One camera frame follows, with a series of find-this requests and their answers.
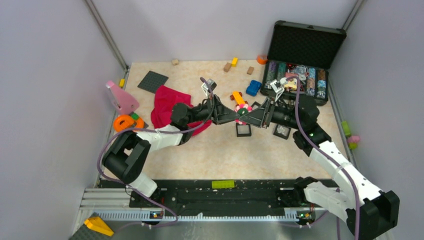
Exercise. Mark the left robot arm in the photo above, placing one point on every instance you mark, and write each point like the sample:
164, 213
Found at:
127, 155

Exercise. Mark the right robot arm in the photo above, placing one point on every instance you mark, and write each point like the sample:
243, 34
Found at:
367, 210

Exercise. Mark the green pink toy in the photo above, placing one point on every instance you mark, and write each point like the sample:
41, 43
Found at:
352, 140

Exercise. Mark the white silver brooch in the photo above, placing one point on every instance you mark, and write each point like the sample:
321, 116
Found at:
283, 130

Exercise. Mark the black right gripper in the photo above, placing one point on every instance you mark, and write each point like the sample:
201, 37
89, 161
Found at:
256, 117

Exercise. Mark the green flat brick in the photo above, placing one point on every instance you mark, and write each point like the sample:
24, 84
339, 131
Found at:
222, 184

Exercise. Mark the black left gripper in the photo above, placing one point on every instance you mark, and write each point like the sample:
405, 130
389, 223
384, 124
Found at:
221, 113

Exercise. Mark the yellow toy car red wheels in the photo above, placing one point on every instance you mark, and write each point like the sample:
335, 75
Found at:
237, 96

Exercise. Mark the pink flower brooch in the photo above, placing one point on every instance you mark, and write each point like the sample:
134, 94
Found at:
242, 109

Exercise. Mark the yellow wedge brick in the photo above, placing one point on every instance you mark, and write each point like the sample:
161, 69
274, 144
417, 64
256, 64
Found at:
97, 224

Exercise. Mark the black poker chip case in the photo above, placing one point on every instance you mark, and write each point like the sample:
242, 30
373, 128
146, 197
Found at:
303, 50

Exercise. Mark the small tan wooden block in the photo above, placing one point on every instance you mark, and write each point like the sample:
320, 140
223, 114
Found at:
175, 62

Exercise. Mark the blue toy car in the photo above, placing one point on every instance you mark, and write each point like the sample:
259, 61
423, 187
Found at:
253, 88

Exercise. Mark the black square frame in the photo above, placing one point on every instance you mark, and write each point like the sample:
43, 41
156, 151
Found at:
255, 105
280, 136
243, 130

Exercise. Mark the magenta garment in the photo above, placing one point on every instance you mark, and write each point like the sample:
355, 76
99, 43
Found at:
164, 100

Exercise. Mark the orange object behind case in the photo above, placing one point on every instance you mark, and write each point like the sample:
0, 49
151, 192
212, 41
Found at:
262, 59

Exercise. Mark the pink plastic piece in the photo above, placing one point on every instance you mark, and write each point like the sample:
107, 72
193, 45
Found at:
123, 102

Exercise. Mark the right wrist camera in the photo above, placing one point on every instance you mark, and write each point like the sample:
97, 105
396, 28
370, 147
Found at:
278, 86

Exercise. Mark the small yellow block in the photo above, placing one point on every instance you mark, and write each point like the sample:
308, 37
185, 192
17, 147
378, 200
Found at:
122, 83

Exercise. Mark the dark grey building baseplate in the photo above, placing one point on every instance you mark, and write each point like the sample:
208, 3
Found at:
152, 81

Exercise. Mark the orange plastic toy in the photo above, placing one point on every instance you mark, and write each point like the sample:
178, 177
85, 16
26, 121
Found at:
126, 121

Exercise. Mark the playing card box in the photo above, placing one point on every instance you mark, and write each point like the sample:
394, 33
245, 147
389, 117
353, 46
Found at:
291, 83

